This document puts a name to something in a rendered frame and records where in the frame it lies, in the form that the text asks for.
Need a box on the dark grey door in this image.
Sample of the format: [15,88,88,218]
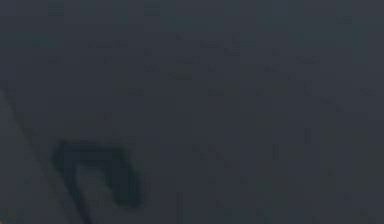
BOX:
[0,0,384,224]

